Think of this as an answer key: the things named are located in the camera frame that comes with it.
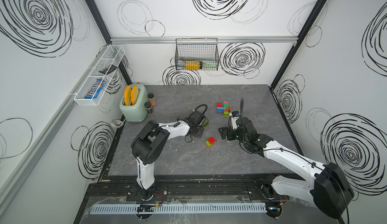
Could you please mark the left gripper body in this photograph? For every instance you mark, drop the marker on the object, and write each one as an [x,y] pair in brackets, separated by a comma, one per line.
[198,132]

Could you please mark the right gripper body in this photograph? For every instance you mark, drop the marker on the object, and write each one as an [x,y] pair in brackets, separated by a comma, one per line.
[233,134]

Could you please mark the small red lego brick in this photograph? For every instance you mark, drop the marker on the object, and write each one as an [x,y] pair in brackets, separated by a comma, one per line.
[211,140]

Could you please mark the blue lego brick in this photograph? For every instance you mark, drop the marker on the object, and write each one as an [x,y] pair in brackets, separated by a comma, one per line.
[221,109]

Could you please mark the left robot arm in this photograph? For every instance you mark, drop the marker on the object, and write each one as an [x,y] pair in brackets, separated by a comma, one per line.
[150,142]

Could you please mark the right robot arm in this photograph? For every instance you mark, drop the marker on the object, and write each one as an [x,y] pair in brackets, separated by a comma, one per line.
[322,185]

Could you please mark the dark pepper jar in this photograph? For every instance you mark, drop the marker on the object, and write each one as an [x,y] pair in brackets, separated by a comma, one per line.
[148,108]

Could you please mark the yellow item in basket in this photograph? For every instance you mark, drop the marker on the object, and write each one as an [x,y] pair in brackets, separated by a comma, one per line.
[193,65]

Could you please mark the yellow toast slice right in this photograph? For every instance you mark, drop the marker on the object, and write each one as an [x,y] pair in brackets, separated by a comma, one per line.
[134,94]

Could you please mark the yellow toast slice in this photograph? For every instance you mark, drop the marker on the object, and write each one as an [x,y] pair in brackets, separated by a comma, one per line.
[134,94]
[127,96]

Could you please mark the yellow toast slice left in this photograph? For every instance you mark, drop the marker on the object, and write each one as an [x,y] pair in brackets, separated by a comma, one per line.
[127,96]

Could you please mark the black remote control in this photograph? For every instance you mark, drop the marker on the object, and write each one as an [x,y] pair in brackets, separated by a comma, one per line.
[108,70]

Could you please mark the blue candy packet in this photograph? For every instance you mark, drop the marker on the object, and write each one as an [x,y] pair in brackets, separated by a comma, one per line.
[95,89]

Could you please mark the black wire wall basket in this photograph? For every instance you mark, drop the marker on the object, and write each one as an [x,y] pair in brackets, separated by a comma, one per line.
[204,50]

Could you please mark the white wire wall shelf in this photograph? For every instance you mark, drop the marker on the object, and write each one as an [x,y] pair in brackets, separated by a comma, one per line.
[107,56]

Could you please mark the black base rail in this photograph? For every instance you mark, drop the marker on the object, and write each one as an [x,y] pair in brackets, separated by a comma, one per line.
[253,187]

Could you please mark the white slotted cable duct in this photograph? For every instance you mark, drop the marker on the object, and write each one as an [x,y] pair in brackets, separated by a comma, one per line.
[179,208]

